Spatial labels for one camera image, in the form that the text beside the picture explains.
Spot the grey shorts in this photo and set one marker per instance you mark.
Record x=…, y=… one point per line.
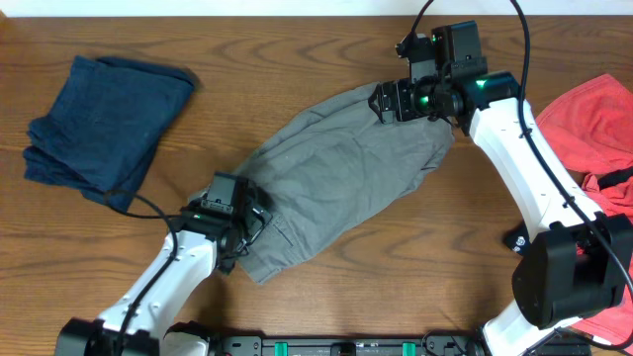
x=329, y=169

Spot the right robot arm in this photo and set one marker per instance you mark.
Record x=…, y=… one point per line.
x=577, y=259

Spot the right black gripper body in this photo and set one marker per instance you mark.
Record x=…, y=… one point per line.
x=416, y=101

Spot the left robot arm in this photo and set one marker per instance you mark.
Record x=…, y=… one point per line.
x=215, y=229

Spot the folded navy blue garment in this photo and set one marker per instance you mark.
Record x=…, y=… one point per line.
x=103, y=129

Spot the black clothing label tag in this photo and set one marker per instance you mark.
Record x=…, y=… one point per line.
x=517, y=239

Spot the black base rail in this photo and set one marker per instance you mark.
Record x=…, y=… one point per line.
x=432, y=344

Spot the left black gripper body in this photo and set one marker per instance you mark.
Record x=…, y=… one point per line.
x=247, y=228

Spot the red garment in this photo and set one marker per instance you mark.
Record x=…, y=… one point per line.
x=590, y=130

